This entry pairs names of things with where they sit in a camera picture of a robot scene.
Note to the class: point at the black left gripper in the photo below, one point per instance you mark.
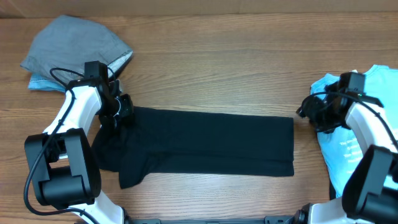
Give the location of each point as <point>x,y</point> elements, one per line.
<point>128,111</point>

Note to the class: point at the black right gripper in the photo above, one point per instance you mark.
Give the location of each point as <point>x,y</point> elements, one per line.
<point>308,112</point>

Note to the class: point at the black t-shirt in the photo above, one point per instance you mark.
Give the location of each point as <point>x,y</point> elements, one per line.
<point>166,141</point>

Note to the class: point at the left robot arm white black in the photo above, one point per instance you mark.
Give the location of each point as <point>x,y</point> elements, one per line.
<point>63,174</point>

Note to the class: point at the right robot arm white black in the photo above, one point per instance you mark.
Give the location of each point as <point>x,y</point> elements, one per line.
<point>365,198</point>

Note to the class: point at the light blue printed t-shirt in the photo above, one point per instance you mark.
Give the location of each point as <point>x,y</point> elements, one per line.
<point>340,148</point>

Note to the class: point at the folded grey shorts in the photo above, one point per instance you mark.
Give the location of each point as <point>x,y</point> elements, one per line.
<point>68,42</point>

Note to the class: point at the folded light blue garment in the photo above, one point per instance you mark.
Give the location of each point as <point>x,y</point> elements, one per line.
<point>40,83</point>

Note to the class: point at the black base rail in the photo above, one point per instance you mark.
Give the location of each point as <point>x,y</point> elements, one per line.
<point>284,219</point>

